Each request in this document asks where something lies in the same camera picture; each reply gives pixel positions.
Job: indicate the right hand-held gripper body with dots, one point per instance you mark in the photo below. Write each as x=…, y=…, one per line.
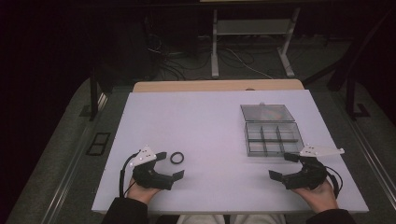
x=313, y=174

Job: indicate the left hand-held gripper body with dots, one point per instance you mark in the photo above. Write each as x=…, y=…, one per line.
x=143, y=155

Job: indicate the clear compartment box with lid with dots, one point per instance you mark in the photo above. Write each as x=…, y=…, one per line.
x=267, y=137

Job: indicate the person's right hand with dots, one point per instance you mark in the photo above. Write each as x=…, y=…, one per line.
x=320, y=197

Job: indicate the person's left hand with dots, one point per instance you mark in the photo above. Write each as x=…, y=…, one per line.
x=140, y=193

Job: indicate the black metal stand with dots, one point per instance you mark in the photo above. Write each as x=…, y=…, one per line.
x=350, y=93
x=93, y=96

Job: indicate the wooden table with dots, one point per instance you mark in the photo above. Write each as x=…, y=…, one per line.
x=218, y=85

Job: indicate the white metal stand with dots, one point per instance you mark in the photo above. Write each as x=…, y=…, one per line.
x=249, y=27

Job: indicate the black floor socket frame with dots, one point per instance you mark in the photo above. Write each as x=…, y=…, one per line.
x=98, y=143

